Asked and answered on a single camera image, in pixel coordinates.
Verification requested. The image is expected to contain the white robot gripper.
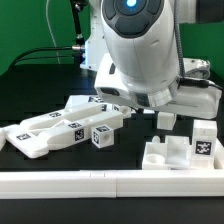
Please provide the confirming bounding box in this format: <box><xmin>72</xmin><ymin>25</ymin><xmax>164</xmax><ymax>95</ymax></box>
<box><xmin>94</xmin><ymin>53</ymin><xmax>222</xmax><ymax>120</ymax></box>

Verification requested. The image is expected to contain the white chair seat block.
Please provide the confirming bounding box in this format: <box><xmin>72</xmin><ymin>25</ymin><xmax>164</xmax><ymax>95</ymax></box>
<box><xmin>141</xmin><ymin>135</ymin><xmax>224</xmax><ymax>171</ymax></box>

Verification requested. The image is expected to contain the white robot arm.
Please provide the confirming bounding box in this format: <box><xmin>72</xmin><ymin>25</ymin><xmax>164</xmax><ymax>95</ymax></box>
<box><xmin>70</xmin><ymin>0</ymin><xmax>224</xmax><ymax>119</ymax></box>

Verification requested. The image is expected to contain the long white chair side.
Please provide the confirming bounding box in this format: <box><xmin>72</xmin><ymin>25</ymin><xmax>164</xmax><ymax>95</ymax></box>
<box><xmin>4</xmin><ymin>110</ymin><xmax>123</xmax><ymax>159</ymax></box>

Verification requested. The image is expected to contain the small white tagged cube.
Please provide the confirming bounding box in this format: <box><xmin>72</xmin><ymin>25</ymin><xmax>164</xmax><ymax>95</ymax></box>
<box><xmin>112</xmin><ymin>104</ymin><xmax>131</xmax><ymax>119</ymax></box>

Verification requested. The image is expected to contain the white cube with hole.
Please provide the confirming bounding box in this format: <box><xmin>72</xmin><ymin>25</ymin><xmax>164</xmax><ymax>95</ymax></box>
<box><xmin>91</xmin><ymin>124</ymin><xmax>114</xmax><ymax>148</ymax></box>

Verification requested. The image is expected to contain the white piece at left edge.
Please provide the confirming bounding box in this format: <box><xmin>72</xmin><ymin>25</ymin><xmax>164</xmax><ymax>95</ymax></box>
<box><xmin>0</xmin><ymin>128</ymin><xmax>6</xmax><ymax>151</ymax></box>

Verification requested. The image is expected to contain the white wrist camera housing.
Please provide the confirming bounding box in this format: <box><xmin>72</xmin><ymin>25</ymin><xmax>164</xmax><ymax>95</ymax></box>
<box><xmin>94</xmin><ymin>53</ymin><xmax>134</xmax><ymax>107</ymax></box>

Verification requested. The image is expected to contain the white marker base plate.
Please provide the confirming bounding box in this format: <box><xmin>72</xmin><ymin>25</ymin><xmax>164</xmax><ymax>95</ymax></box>
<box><xmin>63</xmin><ymin>95</ymin><xmax>156</xmax><ymax>115</ymax></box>

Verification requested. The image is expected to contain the white U-shaped border frame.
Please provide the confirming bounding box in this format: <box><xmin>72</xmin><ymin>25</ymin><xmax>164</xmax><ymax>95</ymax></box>
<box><xmin>0</xmin><ymin>138</ymin><xmax>224</xmax><ymax>200</ymax></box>

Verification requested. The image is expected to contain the thin white cable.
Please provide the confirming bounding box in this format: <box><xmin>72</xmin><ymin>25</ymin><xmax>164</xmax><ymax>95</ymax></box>
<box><xmin>45</xmin><ymin>0</ymin><xmax>62</xmax><ymax>65</ymax></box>

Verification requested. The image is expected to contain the black cable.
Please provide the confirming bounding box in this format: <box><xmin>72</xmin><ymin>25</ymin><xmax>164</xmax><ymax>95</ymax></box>
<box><xmin>7</xmin><ymin>45</ymin><xmax>86</xmax><ymax>71</ymax></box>

